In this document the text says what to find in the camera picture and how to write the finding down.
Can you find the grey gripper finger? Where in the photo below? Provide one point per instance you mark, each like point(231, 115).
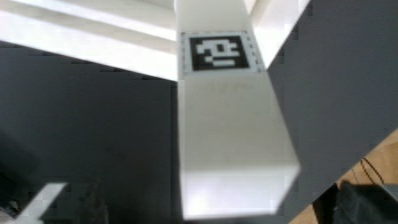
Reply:
point(38, 205)

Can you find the white desk leg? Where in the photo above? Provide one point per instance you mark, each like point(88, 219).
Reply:
point(239, 163)

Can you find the white desk top tray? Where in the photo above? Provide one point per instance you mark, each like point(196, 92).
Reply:
point(120, 32)

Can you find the black bag on floor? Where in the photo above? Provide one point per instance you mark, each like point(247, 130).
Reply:
point(358, 204)

